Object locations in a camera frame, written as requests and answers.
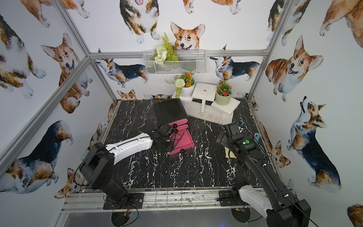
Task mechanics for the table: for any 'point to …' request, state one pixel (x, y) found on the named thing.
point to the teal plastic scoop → (257, 136)
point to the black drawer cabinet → (169, 110)
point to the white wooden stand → (202, 104)
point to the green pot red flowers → (223, 93)
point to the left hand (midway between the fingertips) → (171, 144)
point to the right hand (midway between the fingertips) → (225, 138)
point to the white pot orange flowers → (184, 84)
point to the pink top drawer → (179, 122)
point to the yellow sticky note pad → (232, 155)
